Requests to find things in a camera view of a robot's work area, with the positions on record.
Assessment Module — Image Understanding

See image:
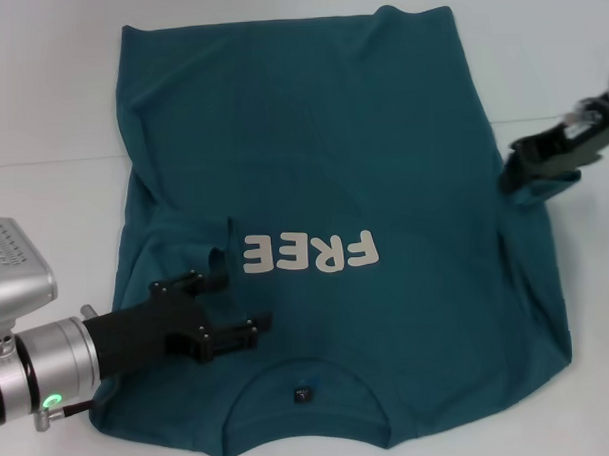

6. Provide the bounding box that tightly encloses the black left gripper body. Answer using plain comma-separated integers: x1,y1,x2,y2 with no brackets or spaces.
79,283,219,383

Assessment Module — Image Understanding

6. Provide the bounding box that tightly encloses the teal t-shirt with FREE print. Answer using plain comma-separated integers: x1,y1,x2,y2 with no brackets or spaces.
73,0,593,451

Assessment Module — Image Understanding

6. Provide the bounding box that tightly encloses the silver connector with black cable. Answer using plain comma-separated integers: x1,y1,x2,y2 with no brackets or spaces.
32,393,122,433
562,96,603,131

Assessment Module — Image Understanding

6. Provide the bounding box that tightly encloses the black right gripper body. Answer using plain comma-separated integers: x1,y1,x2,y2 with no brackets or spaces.
554,90,609,171

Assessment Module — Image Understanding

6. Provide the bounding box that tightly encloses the silver black wrist camera box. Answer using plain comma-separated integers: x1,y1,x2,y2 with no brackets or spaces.
0,215,62,326

